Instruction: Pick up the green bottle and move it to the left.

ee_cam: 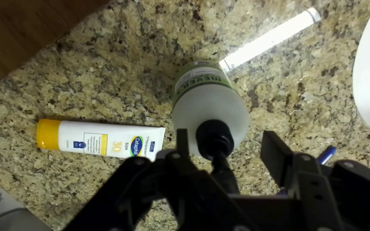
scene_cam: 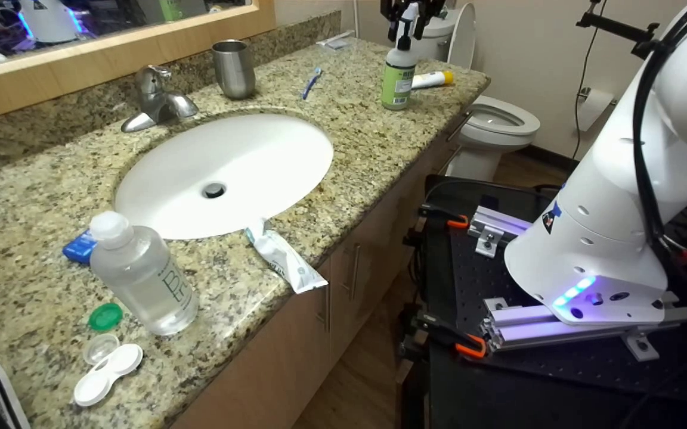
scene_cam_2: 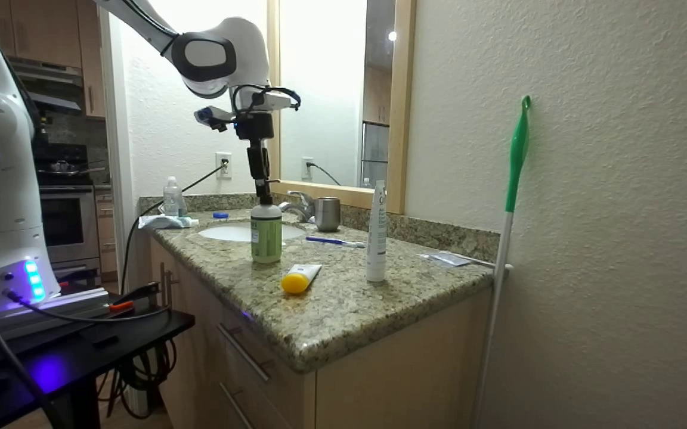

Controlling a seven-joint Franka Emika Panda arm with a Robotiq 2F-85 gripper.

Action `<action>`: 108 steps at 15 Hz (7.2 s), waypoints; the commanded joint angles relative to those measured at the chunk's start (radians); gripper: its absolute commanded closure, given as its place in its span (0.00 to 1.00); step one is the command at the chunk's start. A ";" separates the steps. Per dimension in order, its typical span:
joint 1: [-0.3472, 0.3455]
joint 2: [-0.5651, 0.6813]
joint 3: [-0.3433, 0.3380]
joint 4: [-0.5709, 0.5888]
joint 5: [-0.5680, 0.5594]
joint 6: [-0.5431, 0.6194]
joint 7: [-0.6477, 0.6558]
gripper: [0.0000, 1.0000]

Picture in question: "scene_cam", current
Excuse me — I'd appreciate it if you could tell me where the small blue box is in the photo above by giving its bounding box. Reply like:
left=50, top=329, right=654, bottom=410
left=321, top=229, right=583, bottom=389
left=59, top=229, right=99, bottom=268

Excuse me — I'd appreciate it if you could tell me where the green soap pump bottle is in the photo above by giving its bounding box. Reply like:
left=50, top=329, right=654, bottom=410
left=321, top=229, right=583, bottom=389
left=378, top=20, right=418, bottom=113

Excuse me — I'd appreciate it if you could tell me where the white tube with yellow cap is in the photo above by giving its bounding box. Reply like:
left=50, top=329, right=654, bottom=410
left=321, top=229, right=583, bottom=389
left=408, top=66, right=457, bottom=94

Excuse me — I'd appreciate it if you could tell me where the blue toothbrush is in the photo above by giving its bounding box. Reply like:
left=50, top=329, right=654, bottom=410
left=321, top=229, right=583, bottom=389
left=297, top=65, right=326, bottom=106

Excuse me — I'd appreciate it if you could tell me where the green lens case cap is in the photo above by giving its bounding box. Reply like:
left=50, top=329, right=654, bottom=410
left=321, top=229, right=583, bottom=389
left=86, top=300, right=125, bottom=337

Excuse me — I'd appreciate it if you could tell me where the orange clamp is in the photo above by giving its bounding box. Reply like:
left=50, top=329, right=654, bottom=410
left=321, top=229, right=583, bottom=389
left=444, top=212, right=474, bottom=235
left=450, top=332, right=492, bottom=362

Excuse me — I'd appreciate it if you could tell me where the metal cup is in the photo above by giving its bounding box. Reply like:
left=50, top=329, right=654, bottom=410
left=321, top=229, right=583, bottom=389
left=209, top=38, right=259, bottom=102

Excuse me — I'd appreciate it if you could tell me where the chrome faucet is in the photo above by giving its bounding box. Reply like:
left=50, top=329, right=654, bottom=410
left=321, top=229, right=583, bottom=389
left=119, top=63, right=203, bottom=136

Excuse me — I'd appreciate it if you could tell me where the white contact lens case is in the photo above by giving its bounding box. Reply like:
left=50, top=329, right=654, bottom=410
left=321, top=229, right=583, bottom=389
left=71, top=341, right=148, bottom=410

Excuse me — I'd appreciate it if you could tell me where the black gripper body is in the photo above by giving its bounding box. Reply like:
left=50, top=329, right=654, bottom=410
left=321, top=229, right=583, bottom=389
left=378, top=0, right=450, bottom=24

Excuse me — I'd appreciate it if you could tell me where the aluminium mounting rail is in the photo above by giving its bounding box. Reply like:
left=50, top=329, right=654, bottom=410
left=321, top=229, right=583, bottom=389
left=482, top=294, right=687, bottom=364
left=468, top=204, right=537, bottom=261

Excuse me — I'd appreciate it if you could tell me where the clear lens case cap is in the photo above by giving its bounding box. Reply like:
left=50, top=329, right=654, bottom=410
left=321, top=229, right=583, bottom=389
left=80, top=329, right=122, bottom=368

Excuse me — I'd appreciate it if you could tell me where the clear bottle with white cap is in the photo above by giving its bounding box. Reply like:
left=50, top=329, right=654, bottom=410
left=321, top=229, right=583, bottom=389
left=86, top=207, right=203, bottom=341

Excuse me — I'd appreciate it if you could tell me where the wood framed mirror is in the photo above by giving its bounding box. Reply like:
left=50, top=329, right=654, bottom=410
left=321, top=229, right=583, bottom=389
left=0, top=0, right=278, bottom=131

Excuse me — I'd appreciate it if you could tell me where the black robot table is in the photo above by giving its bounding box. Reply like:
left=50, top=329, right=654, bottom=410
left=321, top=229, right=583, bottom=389
left=396, top=173, right=687, bottom=429

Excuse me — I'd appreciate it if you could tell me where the white toilet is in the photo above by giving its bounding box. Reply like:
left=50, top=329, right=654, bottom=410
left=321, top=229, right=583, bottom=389
left=425, top=3, right=543, bottom=184

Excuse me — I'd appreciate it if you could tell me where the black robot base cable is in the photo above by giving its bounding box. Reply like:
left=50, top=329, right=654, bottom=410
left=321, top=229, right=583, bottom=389
left=630, top=0, right=687, bottom=264

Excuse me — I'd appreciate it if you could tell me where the white oval sink basin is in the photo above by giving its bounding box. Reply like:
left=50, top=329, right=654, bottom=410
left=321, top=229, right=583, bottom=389
left=110, top=111, right=337, bottom=244

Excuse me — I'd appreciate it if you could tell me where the wooden vanity cabinet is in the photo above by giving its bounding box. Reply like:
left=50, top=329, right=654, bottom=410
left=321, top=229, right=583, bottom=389
left=167, top=111, right=471, bottom=429

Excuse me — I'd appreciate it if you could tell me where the white toothpaste tube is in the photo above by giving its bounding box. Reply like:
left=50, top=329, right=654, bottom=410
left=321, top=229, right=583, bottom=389
left=240, top=219, right=332, bottom=298

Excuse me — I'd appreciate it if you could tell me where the clear plastic wrapper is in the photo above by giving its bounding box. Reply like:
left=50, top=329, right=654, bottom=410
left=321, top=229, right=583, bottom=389
left=317, top=30, right=358, bottom=53

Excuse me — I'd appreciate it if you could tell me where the black camera stand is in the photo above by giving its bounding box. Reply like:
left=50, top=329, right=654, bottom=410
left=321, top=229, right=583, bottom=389
left=575, top=0, right=665, bottom=63

